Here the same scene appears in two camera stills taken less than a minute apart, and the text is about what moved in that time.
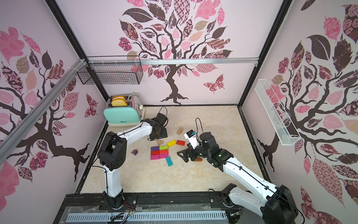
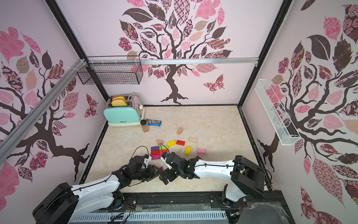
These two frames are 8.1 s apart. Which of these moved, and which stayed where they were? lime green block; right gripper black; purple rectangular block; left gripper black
Moved: right gripper black; left gripper black
Stayed: lime green block; purple rectangular block
